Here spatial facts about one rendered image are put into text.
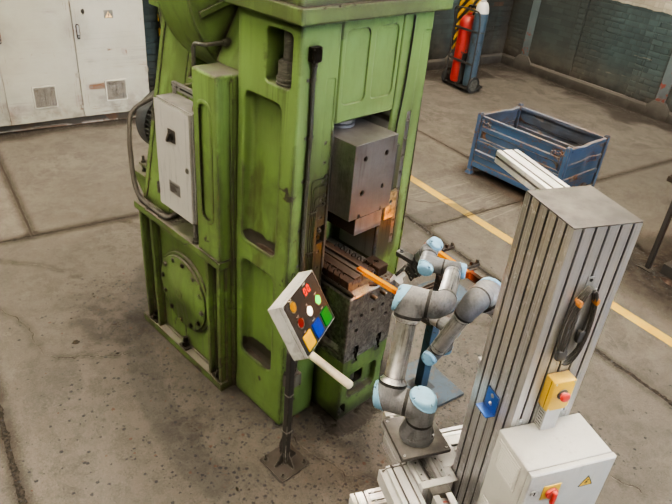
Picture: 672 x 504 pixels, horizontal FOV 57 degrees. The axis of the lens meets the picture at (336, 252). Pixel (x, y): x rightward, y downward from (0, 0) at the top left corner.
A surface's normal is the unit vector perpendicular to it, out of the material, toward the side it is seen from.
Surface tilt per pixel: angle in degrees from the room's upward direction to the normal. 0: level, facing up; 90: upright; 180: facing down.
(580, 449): 0
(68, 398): 0
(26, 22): 90
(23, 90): 90
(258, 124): 89
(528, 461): 0
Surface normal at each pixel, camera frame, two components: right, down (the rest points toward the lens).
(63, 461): 0.08, -0.85
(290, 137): -0.72, 0.30
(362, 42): 0.69, 0.43
